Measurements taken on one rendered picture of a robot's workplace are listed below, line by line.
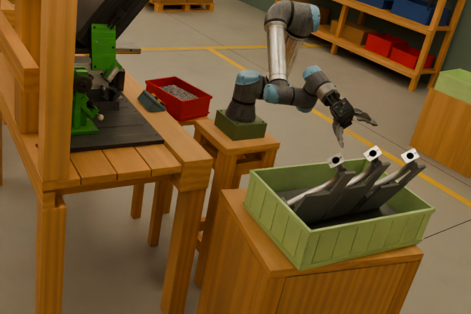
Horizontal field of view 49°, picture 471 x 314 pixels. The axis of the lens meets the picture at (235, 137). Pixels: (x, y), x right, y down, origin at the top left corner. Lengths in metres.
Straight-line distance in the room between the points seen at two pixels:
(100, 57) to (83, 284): 1.15
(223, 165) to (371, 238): 0.82
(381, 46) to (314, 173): 5.43
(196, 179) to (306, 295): 0.66
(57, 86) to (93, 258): 1.41
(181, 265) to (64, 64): 1.14
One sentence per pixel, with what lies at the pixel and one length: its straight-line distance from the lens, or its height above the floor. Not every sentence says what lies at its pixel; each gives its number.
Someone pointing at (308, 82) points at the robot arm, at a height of 1.31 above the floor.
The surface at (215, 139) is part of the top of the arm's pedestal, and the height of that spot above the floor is 0.85.
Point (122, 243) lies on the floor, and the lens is 3.13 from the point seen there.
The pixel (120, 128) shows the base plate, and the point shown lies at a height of 0.90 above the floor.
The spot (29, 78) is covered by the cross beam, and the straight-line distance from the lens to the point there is 1.89.
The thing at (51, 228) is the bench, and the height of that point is 0.67.
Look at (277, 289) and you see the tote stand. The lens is 1.91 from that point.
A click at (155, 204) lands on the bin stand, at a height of 0.29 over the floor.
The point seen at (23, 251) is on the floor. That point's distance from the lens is 3.07.
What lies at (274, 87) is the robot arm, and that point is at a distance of 2.05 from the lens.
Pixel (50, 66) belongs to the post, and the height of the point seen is 1.32.
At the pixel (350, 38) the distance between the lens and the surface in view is 7.96.
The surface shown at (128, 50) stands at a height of 1.12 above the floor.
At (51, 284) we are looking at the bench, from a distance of 2.27.
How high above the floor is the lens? 1.92
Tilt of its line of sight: 25 degrees down
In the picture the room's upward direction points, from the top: 11 degrees clockwise
